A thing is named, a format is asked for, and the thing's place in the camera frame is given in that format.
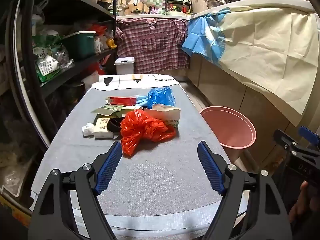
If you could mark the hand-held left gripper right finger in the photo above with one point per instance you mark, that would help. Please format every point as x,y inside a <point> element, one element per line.
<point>210,170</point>

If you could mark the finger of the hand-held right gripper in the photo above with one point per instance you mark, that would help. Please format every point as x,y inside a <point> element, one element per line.
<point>285,140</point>
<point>308,133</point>

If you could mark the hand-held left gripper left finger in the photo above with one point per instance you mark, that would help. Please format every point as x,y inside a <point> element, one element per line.
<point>110,165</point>

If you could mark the white labelled box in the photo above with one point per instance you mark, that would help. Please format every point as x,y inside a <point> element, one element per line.
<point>101,127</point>

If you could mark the black foil packet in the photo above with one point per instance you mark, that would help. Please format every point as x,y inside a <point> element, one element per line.
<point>113,126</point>

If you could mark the white tissue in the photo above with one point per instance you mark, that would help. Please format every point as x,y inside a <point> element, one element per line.
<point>88,129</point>

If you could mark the pink plastic basin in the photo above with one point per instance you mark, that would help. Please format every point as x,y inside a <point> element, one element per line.
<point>225,127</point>

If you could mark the red plastic bag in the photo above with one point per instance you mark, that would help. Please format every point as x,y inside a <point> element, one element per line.
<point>140,130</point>

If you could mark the red cardboard box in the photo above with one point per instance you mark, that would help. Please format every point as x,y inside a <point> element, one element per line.
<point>122,101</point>

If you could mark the white paper carton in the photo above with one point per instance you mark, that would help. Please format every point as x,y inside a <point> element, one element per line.
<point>165,115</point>

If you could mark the blue plastic bag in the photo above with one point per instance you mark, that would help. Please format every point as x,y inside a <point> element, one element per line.
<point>161,96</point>

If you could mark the person's right hand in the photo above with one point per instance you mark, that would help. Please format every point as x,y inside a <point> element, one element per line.
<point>301,202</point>

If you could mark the white printed paper sheet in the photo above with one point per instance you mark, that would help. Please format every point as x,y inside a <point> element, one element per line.
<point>125,81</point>

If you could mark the cream cloth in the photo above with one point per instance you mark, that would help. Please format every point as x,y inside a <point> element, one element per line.
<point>270,55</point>

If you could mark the white lidded bin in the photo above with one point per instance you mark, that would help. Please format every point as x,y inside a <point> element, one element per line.
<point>124,67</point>

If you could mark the red printed sack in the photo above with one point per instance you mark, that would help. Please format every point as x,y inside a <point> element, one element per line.
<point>108,66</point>

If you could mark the black shelf rack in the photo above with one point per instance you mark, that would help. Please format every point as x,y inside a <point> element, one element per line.
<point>82,65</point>

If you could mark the green and white packet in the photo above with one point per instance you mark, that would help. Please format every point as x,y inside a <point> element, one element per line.
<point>47,68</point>

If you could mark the clear plastic bag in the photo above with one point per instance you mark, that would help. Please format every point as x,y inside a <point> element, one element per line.
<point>63,58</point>

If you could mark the glass jar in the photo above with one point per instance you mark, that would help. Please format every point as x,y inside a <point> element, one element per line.
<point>97,45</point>

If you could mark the yellow figurine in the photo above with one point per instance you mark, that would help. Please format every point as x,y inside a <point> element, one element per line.
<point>111,43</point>

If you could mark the green cooler box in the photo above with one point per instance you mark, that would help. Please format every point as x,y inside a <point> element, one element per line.
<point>80,46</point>

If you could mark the plaid shirt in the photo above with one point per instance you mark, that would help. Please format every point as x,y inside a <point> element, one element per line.
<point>150,45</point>

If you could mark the blue cloth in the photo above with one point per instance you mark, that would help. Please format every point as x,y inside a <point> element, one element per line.
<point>197,37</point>

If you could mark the green printed bag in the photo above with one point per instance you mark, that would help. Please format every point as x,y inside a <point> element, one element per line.
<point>46,46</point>

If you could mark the crumpled orange bag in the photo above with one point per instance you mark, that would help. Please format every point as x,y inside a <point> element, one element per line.
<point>97,30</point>

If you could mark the steel strainer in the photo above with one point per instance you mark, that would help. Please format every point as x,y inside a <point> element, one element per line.
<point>215,4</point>

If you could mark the wooden cutting board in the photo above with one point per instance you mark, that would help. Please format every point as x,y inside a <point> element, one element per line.
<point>130,8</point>

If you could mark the pink toy figure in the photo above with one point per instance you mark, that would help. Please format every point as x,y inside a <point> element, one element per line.
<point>152,9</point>

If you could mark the white plastic bag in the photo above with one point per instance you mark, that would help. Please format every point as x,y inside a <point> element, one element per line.
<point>38,17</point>

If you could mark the chrome faucet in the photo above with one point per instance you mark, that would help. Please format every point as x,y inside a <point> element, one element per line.
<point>139,1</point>

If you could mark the black spice rack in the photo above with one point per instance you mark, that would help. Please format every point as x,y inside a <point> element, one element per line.
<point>178,6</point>

